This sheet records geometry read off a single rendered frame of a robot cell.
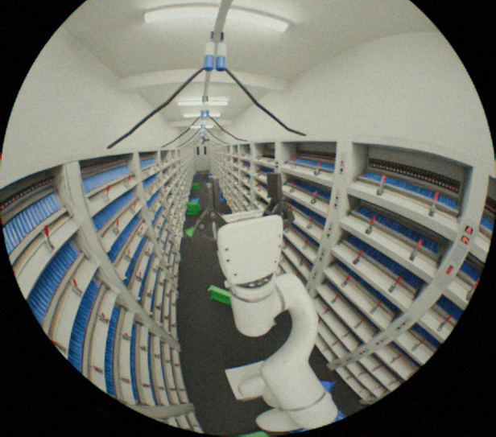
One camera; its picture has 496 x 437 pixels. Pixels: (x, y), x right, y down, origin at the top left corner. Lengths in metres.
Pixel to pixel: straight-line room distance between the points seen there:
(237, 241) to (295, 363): 0.24
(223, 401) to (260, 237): 1.62
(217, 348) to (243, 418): 0.84
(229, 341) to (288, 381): 1.45
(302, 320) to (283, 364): 0.10
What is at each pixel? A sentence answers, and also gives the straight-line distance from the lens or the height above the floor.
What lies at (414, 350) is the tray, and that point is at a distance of 1.11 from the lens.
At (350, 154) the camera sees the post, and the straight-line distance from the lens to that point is 0.81.
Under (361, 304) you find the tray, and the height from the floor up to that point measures 0.91.
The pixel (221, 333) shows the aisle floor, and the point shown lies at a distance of 1.77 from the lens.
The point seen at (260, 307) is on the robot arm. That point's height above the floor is 1.43.
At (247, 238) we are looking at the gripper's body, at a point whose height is 1.55.
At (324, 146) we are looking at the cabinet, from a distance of 1.19.
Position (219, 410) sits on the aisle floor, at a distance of 1.73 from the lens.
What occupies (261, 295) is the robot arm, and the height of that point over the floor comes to 1.46.
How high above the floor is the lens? 1.67
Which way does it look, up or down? 17 degrees down
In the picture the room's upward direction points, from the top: straight up
